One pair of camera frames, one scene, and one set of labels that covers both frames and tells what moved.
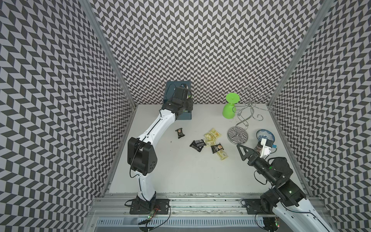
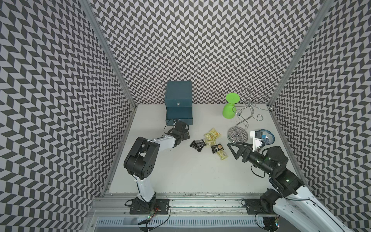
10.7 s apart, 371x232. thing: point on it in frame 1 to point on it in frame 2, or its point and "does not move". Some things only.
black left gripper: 190,105 to 186,135
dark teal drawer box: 169,90 does not move
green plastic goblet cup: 229,110 does not move
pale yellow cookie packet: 222,154 does not move
